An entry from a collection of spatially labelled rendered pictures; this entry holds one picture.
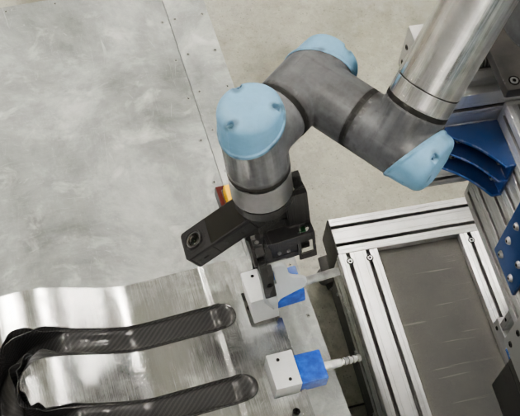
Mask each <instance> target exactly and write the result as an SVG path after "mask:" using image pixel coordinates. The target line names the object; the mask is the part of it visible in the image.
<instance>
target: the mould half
mask: <svg viewBox="0 0 520 416"><path fill-rule="evenodd" d="M251 270H253V268H252V264H251V261H250V257H249V255H247V256H243V257H239V258H233V259H229V260H225V261H222V262H215V263H211V264H207V265H204V266H202V267H198V268H193V269H190V270H186V271H183V272H177V273H173V274H170V275H166V276H163V277H158V278H154V279H151V280H147V281H142V282H138V283H135V284H130V285H126V286H116V287H103V288H78V287H50V288H38V289H31V290H26V291H19V292H16V293H12V294H9V295H4V296H1V297H0V347H1V346H2V344H3V342H4V340H5V338H6V336H7V335H8V334H9V333H10V332H11V331H12V330H13V329H19V328H30V329H35V328H38V327H40V326H53V327H61V328H116V327H125V326H131V325H136V324H143V323H147V322H150V321H154V320H157V319H163V318H166V317H169V316H173V315H175V314H181V313H184V312H187V311H191V310H197V309H200V308H204V307H207V306H211V305H214V304H217V303H219V304H227V305H230V306H231V307H232V308H233V309H234V311H235V313H236V319H235V321H234V323H233V324H232V325H230V326H229V327H227V328H226V329H221V330H219V331H217V332H213V333H208V334H204V335H201V336H197V337H194V338H189V339H185V340H182V341H179V342H175V343H170V344H167V345H163V346H160V347H154V348H150V349H147V350H143V351H139V352H129V353H119V354H98V355H71V356H59V357H46V358H41V359H39V360H36V361H34V362H32V363H31V364H30V365H29V366H28V367H27V368H26V370H25V371H24V372H23V374H22V377H21V383H20V385H21V391H23V392H25V393H26V396H27V399H28V401H29V403H30V405H33V404H35V403H37V402H40V403H42V404H43V405H44V406H45V407H46V408H48V407H51V406H58V405H62V404H68V403H106V402H121V401H132V400H140V399H150V398H153V397H158V396H161V395H166V394H170V393H172V392H176V391H179V390H185V389H187V388H191V387H194V386H197V385H202V384H205V383H209V382H212V381H217V380H221V379H224V378H228V377H231V376H235V375H238V374H241V375H243V374H245V375H250V376H252V377H253V378H254V379H255V380H256V381H257V383H258V392H257V394H256V395H255V396H254V397H253V398H251V399H249V400H248V401H245V402H243V403H241V404H236V405H232V406H229V407H226V408H223V409H217V410H215V411H211V412H209V413H205V414H200V415H197V416H291V415H292V411H293V409H294V408H298V409H300V416H315V414H314V410H313V408H312V405H311V403H310V398H309V396H308V393H307V390H306V389H304V390H302V392H300V393H297V394H293V395H288V396H285V397H281V398H278V399H274V396H273V393H272V389H271V386H270V384H269V381H268V378H267V373H266V371H265V368H264V365H263V363H264V362H265V358H266V356H267V355H271V354H274V353H278V352H284V351H288V350H291V351H292V353H293V356H294V355H295V354H294V351H293V348H292V346H291V341H290V339H289V336H288V334H287V331H286V327H285V325H284V322H283V319H282V318H279V319H278V321H274V322H271V323H267V324H261V325H258V326H253V327H251V324H250V322H249V318H248V314H247V311H246V309H245V306H244V303H243V298H242V296H241V293H244V291H243V283H242V279H241V273H243V272H248V271H251Z"/></svg>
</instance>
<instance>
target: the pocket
mask: <svg viewBox="0 0 520 416"><path fill-rule="evenodd" d="M241 296H242V298H243V303H244V306H245V309H246V311H247V314H248V318H249V322H250V324H251V327H253V326H258V325H261V324H267V323H271V322H274V321H278V319H279V318H280V316H277V317H274V318H271V319H266V320H263V321H261V322H257V323H254V322H253V317H252V315H251V312H250V309H249V307H248V303H247V301H246V298H245V295H244V293H241Z"/></svg>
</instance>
